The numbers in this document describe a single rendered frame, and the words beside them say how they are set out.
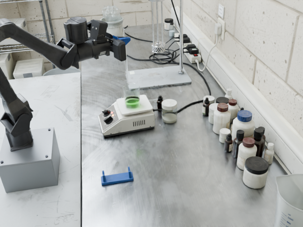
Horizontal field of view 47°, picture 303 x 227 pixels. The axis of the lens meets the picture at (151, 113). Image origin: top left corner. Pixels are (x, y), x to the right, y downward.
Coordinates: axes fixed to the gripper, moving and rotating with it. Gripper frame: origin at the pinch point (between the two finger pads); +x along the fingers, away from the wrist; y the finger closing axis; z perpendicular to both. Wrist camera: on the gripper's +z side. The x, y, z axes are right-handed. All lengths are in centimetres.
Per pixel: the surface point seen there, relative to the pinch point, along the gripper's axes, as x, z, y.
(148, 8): 153, -52, 195
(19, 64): 24, -91, 237
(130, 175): -15.6, -33.2, -25.0
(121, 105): -0.3, -26.0, 3.3
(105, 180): -22.2, -34.2, -20.9
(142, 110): 3.7, -26.0, -4.8
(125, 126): -3.0, -31.1, -3.2
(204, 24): 74, -18, 36
